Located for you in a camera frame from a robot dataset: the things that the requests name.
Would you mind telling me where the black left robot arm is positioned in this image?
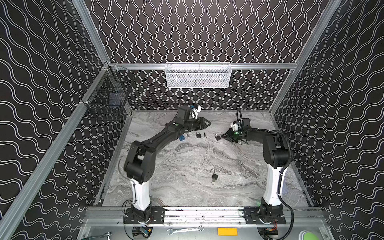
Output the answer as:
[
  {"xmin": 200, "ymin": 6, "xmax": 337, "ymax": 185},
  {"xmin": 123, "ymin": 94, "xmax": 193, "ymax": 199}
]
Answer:
[{"xmin": 124, "ymin": 105, "xmax": 212, "ymax": 215}]

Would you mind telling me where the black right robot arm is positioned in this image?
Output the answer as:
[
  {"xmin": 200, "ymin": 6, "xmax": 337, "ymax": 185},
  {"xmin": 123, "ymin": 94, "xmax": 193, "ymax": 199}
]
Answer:
[{"xmin": 221, "ymin": 118, "xmax": 293, "ymax": 217}]

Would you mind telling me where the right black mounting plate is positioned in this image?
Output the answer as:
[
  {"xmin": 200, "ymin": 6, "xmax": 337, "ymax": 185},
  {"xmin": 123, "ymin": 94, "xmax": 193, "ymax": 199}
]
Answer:
[{"xmin": 242, "ymin": 205, "xmax": 287, "ymax": 225}]

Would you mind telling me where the black mounting plate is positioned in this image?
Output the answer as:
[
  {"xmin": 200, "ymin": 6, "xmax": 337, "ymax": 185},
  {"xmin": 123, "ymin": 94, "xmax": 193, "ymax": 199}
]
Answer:
[
  {"xmin": 242, "ymin": 205, "xmax": 287, "ymax": 225},
  {"xmin": 124, "ymin": 206, "xmax": 165, "ymax": 225}
]

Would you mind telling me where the yellow label plate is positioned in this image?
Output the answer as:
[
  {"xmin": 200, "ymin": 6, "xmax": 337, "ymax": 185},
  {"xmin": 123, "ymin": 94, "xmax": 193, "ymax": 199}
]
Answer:
[{"xmin": 218, "ymin": 228, "xmax": 238, "ymax": 237}]

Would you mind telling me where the silver combination wrench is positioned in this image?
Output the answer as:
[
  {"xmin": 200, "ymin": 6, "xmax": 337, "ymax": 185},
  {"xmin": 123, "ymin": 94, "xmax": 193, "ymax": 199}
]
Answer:
[{"xmin": 167, "ymin": 226, "xmax": 204, "ymax": 236}]

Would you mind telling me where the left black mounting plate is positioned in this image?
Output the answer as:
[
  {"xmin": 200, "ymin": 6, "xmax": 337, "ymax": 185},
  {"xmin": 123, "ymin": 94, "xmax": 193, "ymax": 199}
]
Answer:
[{"xmin": 124, "ymin": 206, "xmax": 165, "ymax": 225}]

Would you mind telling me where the green round button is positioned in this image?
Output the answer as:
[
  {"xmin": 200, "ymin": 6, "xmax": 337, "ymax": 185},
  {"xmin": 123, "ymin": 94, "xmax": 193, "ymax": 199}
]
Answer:
[{"xmin": 299, "ymin": 231, "xmax": 319, "ymax": 240}]

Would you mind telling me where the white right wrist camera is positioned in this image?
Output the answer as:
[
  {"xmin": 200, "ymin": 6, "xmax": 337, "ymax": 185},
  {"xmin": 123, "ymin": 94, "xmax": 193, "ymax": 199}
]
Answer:
[{"xmin": 230, "ymin": 122, "xmax": 239, "ymax": 132}]

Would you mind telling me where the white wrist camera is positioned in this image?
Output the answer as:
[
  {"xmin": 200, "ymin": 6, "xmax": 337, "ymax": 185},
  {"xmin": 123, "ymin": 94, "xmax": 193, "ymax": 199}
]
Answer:
[
  {"xmin": 190, "ymin": 105, "xmax": 202, "ymax": 119},
  {"xmin": 230, "ymin": 122, "xmax": 239, "ymax": 132}
]

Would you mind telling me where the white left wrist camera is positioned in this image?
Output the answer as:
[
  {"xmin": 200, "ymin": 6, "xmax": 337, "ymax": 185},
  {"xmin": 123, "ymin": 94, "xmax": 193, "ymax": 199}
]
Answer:
[{"xmin": 190, "ymin": 105, "xmax": 202, "ymax": 119}]

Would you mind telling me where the white wire mesh basket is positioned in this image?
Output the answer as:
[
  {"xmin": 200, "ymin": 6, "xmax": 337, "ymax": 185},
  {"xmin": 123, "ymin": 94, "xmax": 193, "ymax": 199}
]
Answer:
[{"xmin": 165, "ymin": 62, "xmax": 232, "ymax": 89}]

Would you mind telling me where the black corrugated cable conduit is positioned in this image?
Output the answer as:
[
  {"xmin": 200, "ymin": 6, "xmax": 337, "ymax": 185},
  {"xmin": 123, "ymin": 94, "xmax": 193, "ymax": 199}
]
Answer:
[{"xmin": 236, "ymin": 109, "xmax": 294, "ymax": 199}]

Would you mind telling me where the black wire mesh basket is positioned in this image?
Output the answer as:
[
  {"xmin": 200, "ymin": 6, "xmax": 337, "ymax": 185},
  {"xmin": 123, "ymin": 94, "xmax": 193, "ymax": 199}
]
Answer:
[{"xmin": 80, "ymin": 61, "xmax": 132, "ymax": 123}]

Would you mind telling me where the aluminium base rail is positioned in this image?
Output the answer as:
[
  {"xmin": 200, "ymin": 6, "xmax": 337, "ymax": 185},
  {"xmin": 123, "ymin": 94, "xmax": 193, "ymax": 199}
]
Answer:
[{"xmin": 83, "ymin": 206, "xmax": 326, "ymax": 226}]

